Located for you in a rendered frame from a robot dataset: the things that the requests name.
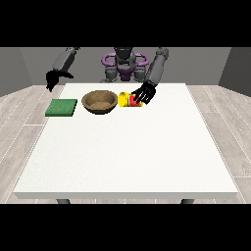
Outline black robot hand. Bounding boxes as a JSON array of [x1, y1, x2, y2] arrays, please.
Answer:
[[130, 80, 157, 106], [45, 69, 75, 93]]

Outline green square pad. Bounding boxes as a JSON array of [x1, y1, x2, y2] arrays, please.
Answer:
[[44, 98, 78, 118]]

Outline brown wooden bowl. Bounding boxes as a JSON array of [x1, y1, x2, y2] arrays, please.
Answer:
[[80, 89, 119, 116]]

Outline grey robot trunk purple rings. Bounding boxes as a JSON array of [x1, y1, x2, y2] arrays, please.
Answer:
[[99, 47, 151, 84]]

